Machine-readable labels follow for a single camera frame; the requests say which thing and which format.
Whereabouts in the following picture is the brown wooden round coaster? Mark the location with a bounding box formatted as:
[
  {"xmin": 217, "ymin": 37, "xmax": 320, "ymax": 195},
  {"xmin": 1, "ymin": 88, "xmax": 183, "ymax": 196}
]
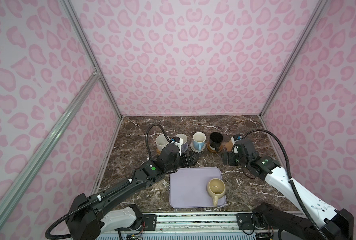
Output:
[{"xmin": 206, "ymin": 142, "xmax": 224, "ymax": 154}]

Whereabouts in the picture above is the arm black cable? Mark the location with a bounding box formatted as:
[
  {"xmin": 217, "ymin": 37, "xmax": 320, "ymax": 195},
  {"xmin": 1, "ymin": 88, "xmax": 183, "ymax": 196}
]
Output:
[
  {"xmin": 144, "ymin": 123, "xmax": 172, "ymax": 161},
  {"xmin": 242, "ymin": 128, "xmax": 330, "ymax": 240}
]

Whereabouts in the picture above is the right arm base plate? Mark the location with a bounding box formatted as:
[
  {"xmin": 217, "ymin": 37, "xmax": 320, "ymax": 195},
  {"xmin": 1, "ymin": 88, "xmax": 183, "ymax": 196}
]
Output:
[{"xmin": 236, "ymin": 213, "xmax": 276, "ymax": 231}]

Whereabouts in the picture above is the beige yellow mug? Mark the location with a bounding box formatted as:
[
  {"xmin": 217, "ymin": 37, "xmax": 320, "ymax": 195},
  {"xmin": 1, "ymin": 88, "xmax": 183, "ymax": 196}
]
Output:
[{"xmin": 207, "ymin": 178, "xmax": 226, "ymax": 207}]

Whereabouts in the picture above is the white woven round coaster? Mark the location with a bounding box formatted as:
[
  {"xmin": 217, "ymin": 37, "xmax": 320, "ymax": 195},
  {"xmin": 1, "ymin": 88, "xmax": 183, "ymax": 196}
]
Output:
[{"xmin": 190, "ymin": 141, "xmax": 205, "ymax": 153}]

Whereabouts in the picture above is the black mug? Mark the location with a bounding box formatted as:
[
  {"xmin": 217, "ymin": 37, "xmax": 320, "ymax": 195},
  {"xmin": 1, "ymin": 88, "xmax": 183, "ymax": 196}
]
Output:
[{"xmin": 209, "ymin": 132, "xmax": 224, "ymax": 150}]

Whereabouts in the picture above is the cork paw shaped coaster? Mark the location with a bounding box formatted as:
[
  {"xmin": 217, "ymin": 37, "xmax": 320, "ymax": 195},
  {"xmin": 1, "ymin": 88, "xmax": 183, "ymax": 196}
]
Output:
[{"xmin": 225, "ymin": 141, "xmax": 234, "ymax": 152}]

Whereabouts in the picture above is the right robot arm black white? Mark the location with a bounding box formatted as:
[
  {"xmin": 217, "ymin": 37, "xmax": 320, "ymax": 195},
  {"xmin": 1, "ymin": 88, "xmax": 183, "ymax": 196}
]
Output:
[{"xmin": 222, "ymin": 136, "xmax": 354, "ymax": 240}]

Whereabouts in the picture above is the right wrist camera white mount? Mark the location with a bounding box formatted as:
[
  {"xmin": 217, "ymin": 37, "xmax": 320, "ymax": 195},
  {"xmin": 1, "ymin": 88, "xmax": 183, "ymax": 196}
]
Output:
[{"xmin": 231, "ymin": 135, "xmax": 243, "ymax": 147}]

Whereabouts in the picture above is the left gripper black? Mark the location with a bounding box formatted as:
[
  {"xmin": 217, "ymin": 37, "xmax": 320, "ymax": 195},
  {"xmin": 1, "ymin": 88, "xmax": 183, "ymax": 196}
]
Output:
[{"xmin": 165, "ymin": 149, "xmax": 201, "ymax": 174}]

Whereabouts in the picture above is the lavender serving tray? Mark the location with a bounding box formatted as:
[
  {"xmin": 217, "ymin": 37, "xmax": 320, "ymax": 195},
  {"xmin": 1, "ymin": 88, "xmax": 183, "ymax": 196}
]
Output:
[{"xmin": 170, "ymin": 167, "xmax": 223, "ymax": 209}]

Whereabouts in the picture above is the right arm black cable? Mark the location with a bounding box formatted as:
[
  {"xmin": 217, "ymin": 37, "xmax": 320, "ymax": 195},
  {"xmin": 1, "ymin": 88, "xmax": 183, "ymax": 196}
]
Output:
[{"xmin": 242, "ymin": 128, "xmax": 330, "ymax": 240}]

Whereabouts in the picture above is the white mug blue handle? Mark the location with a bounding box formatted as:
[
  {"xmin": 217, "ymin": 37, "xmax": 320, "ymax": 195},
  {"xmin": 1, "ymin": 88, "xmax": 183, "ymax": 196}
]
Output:
[{"xmin": 193, "ymin": 132, "xmax": 206, "ymax": 150}]

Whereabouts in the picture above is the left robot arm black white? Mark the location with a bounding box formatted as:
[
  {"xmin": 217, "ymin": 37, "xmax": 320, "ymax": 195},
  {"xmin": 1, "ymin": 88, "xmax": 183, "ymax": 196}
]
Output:
[{"xmin": 45, "ymin": 144, "xmax": 199, "ymax": 240}]

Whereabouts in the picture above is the aluminium mounting rail front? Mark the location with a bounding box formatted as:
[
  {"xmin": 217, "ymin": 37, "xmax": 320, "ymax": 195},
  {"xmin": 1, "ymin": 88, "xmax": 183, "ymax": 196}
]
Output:
[{"xmin": 66, "ymin": 211, "xmax": 330, "ymax": 240}]

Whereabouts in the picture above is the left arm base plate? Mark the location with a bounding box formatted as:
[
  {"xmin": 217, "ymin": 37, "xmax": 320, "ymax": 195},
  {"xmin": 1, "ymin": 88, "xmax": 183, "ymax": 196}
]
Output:
[{"xmin": 115, "ymin": 214, "xmax": 157, "ymax": 232}]

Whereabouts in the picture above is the aluminium frame diagonal bar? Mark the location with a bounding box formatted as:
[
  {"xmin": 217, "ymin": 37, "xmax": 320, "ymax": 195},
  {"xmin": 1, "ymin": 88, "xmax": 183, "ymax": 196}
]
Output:
[{"xmin": 0, "ymin": 72, "xmax": 100, "ymax": 230}]

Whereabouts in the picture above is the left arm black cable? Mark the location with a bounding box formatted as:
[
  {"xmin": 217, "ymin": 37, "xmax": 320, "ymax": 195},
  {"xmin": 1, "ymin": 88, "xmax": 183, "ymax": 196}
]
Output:
[{"xmin": 144, "ymin": 123, "xmax": 172, "ymax": 161}]

